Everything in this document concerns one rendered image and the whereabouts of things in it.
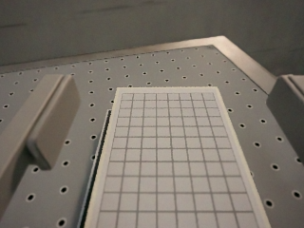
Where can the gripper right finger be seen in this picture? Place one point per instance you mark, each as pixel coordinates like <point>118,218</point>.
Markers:
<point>286,103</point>

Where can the white deep-well plate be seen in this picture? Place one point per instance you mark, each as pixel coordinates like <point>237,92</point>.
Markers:
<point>171,159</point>

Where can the grey perforated base plate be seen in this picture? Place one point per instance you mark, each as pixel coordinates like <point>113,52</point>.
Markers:
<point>55,198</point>

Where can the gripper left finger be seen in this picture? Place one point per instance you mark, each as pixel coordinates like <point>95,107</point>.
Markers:
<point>37,133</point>

